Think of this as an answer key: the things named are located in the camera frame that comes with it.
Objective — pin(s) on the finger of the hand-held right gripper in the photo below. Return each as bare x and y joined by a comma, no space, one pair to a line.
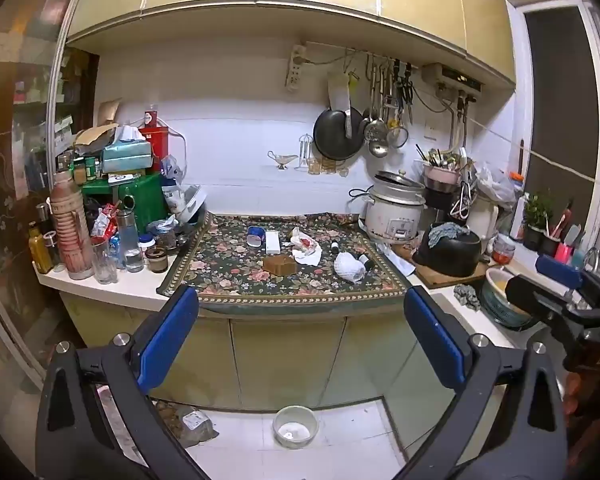
530,296
557,269

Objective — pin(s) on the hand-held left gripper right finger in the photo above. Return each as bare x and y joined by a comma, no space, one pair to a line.
437,335

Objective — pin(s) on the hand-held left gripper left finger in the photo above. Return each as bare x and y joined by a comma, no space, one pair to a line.
167,332

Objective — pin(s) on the white tissue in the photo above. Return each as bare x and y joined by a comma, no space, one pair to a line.
306,252

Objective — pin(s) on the white plastic bowl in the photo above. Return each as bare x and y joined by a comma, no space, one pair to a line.
295,426

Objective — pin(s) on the person's right hand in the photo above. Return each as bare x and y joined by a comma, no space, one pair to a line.
575,392

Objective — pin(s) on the pink cup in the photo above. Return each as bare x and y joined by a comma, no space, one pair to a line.
562,251

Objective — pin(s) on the green colander basin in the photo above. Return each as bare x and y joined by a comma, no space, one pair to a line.
502,302

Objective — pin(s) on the grey dish cloth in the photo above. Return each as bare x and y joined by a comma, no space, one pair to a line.
466,296

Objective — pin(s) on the wooden cutting board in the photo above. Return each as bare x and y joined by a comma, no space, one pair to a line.
432,280

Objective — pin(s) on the small potted plant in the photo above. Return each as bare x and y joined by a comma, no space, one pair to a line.
537,215

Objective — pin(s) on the dark-lidded glass jar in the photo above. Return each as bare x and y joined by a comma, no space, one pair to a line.
156,260

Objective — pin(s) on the black cooking pot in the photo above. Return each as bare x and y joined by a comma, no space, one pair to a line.
447,260

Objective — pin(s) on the dark floral table cloth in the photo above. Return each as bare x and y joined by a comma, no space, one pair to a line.
230,272

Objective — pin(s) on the white electric kettle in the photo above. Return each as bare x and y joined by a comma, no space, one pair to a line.
482,217

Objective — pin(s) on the grey plastic packet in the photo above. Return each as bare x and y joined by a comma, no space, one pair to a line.
196,422

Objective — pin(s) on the clear drinking glass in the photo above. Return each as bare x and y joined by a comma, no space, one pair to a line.
104,262

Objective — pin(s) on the clear water bottle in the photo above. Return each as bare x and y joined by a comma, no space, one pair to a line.
130,242

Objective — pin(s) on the small dark bottle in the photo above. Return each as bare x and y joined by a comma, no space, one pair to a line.
366,262
334,248

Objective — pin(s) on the blue-grey knitted cloth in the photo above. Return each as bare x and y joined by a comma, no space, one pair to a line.
445,232

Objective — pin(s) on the clear plastic bag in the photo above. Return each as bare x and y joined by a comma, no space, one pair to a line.
496,184

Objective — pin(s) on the white foam fruit net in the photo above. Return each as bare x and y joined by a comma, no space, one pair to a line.
350,266

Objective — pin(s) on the pale base cabinets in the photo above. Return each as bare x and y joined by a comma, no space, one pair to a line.
280,355

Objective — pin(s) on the white rice cooker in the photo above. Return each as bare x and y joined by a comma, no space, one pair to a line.
395,212

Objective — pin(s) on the white round appliance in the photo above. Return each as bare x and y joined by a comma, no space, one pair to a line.
192,205

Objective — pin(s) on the blue tin can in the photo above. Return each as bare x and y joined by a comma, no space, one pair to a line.
255,236

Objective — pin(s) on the green box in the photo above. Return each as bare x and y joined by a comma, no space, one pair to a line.
135,200

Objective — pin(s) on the long white carton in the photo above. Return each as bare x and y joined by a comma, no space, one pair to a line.
272,243

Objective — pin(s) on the pink ribbed thermos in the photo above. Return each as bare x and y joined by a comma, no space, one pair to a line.
71,232

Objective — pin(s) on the pink utensil holder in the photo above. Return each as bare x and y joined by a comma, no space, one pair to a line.
442,174

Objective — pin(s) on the yellow oil bottle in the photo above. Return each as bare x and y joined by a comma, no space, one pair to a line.
40,252

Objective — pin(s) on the white-framed window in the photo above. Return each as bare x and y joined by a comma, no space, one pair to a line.
560,100

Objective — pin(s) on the teal tissue box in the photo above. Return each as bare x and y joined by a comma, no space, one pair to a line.
127,156

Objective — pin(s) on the red box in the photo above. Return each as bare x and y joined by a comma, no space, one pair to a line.
156,145

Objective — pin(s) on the steel soup ladle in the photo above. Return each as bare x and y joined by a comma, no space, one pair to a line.
378,149

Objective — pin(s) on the steel mesh strainer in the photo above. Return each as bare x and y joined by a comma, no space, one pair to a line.
398,136

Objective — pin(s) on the gravy boat on shelf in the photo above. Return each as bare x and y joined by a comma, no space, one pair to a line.
282,159

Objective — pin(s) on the steel slotted ladle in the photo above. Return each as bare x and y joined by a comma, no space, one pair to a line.
375,130

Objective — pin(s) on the black wok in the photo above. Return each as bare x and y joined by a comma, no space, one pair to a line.
336,135

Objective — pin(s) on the floral glass door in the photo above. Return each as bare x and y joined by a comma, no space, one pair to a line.
10,170

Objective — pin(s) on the white power strip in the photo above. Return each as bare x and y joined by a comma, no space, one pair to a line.
295,67

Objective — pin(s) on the white wall appliance panel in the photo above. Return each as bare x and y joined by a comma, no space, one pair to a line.
452,77

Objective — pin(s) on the yellow wall cabinets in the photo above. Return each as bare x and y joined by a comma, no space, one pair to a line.
280,0

